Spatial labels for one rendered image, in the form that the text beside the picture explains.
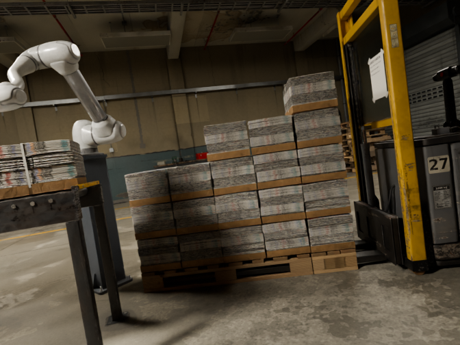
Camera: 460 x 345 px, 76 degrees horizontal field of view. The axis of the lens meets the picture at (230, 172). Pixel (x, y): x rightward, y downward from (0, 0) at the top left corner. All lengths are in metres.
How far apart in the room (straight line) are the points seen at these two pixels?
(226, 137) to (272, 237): 0.72
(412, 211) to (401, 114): 0.55
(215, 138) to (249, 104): 7.35
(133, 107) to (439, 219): 7.87
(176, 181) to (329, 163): 1.01
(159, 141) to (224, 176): 6.81
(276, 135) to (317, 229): 0.67
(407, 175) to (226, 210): 1.09
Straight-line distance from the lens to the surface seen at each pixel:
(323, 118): 1.98
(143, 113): 8.78
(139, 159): 8.65
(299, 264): 2.07
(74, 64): 2.09
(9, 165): 1.56
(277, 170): 1.93
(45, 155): 1.52
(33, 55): 2.13
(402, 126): 1.94
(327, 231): 2.05
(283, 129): 1.94
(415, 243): 2.04
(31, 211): 1.39
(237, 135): 1.93
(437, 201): 2.09
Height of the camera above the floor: 0.84
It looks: 3 degrees down
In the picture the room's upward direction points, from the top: 8 degrees counter-clockwise
